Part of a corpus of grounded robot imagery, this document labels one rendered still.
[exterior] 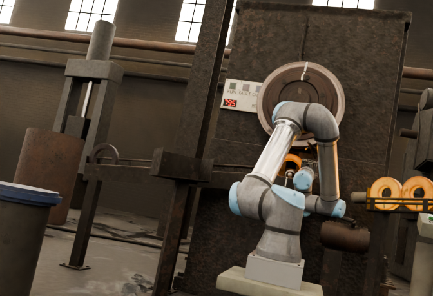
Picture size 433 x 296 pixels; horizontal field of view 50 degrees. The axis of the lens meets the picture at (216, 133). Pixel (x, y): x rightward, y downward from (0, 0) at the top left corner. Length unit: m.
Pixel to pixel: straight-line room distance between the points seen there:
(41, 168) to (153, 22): 6.00
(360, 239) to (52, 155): 3.27
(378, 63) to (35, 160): 3.31
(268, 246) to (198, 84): 4.06
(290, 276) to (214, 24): 4.45
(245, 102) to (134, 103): 7.12
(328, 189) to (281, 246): 0.47
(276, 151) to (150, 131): 7.81
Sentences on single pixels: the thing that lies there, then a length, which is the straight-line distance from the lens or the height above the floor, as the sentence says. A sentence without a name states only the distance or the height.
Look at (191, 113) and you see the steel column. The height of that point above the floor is 1.46.
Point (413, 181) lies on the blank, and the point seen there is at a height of 0.77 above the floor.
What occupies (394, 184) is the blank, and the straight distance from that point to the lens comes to 2.29.
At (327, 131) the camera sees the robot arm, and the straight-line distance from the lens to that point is 1.81.
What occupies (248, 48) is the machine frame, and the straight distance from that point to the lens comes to 2.86.
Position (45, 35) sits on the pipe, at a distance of 10.39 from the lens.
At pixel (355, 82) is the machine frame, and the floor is 1.31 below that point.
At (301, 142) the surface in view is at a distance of 2.51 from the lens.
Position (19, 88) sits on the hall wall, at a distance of 11.29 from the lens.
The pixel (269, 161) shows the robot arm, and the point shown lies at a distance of 1.70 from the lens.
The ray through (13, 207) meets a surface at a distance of 1.80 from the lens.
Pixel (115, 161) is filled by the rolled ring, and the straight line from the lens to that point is 2.81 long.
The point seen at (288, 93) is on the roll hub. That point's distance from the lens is 2.48.
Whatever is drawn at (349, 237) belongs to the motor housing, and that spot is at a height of 0.47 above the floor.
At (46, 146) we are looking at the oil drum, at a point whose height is 0.73.
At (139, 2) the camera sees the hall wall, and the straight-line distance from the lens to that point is 10.52.
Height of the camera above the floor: 0.51
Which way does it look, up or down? 8 degrees up
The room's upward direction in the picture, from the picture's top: 11 degrees clockwise
